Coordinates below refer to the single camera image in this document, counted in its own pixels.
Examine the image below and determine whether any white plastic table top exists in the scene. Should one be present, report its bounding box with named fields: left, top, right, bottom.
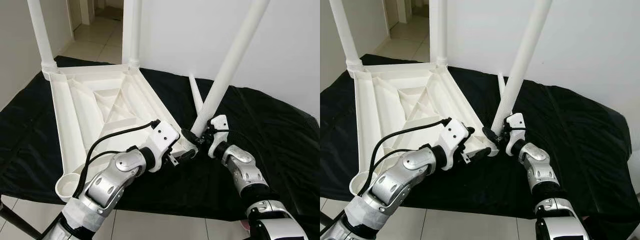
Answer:
left=42, top=62, right=198, bottom=201
left=348, top=62, right=498, bottom=196

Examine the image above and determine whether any black table cloth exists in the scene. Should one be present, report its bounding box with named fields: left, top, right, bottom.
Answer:
left=0, top=55, right=321, bottom=223
left=320, top=54, right=640, bottom=221

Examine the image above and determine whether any black metal table leg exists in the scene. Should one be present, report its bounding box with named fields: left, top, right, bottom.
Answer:
left=0, top=202, right=41, bottom=240

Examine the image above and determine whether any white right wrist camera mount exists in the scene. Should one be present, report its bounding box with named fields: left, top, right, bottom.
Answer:
left=207, top=115, right=231, bottom=158
left=505, top=113, right=527, bottom=157

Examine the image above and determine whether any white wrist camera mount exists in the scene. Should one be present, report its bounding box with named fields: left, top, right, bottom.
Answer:
left=142, top=120, right=181, bottom=173
left=435, top=117, right=473, bottom=171
left=207, top=115, right=231, bottom=158
left=505, top=113, right=527, bottom=157

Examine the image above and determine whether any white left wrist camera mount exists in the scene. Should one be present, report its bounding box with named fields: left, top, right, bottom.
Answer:
left=142, top=120, right=181, bottom=173
left=435, top=117, right=473, bottom=171

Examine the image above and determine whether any white door frame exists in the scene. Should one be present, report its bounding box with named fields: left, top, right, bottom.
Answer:
left=382, top=0, right=413, bottom=28
left=67, top=0, right=96, bottom=31

